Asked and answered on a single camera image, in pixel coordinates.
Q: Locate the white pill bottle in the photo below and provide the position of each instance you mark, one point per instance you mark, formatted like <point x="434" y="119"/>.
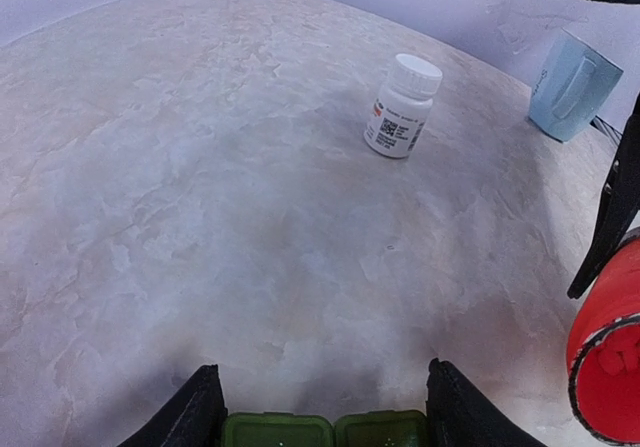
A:
<point x="402" y="106"/>

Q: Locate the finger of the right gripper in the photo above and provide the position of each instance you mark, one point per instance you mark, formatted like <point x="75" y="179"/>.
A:
<point x="619" y="204"/>

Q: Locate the green weekly pill organizer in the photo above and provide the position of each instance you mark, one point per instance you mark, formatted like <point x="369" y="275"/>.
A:
<point x="377" y="428"/>

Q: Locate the light blue mug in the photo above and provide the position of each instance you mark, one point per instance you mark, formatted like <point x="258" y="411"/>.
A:
<point x="574" y="83"/>

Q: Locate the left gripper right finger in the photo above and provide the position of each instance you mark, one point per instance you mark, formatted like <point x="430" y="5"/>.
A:
<point x="458" y="413"/>

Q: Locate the red pill bottle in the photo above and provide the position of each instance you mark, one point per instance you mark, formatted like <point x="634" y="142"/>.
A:
<point x="603" y="353"/>

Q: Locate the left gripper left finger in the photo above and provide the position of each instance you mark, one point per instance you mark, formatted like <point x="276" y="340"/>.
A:
<point x="193" y="416"/>

